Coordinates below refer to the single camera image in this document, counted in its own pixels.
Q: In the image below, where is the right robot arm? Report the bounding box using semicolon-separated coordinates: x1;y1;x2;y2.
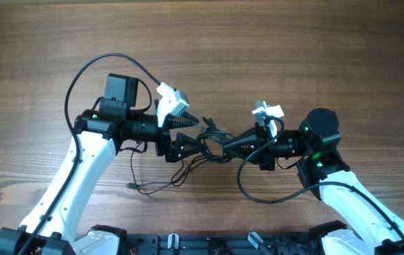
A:
223;107;404;254

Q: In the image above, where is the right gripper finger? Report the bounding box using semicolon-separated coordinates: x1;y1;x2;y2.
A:
235;127;259;144
223;140;259;164

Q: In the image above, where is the left camera black cable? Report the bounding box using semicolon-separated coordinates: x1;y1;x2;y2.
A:
16;52;162;255

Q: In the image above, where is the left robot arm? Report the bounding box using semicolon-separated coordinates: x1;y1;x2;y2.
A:
0;74;207;254

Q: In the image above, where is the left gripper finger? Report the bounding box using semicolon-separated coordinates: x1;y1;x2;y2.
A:
166;111;199;129
169;132;207;162

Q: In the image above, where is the black usb cable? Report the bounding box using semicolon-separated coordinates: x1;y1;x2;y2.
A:
126;115;238;196

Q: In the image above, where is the camera black cable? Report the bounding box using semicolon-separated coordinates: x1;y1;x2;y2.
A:
236;115;404;255
16;52;162;255

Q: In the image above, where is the right camera black cable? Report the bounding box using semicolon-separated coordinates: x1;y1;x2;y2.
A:
236;115;404;255

